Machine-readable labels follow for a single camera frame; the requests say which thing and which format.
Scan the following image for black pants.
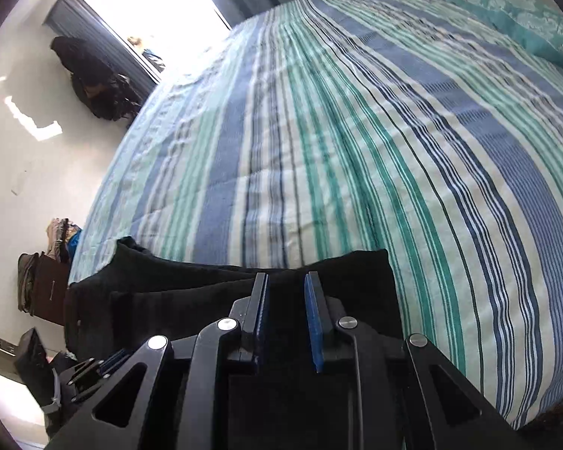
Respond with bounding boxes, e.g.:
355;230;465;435
63;237;404;372

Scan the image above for narrow blue curtain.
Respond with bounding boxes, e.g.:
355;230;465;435
44;0;165;99

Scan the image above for pile of mixed clothes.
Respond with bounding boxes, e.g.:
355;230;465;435
47;217;83;263

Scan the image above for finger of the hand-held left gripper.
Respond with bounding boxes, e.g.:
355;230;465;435
69;349;133;403

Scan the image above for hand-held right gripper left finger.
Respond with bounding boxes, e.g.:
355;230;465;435
47;272;270;450

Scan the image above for hanging laundry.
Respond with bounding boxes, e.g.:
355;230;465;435
126;35;166;73

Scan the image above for bed with striped sheet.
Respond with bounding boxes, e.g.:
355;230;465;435
68;0;563;429

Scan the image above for brown wooden dresser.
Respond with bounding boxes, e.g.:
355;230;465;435
30;250;73;326

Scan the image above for teal floral pillow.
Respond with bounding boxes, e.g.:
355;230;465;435
434;0;563;80

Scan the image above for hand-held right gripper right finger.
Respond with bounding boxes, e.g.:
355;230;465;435
304;272;540;450

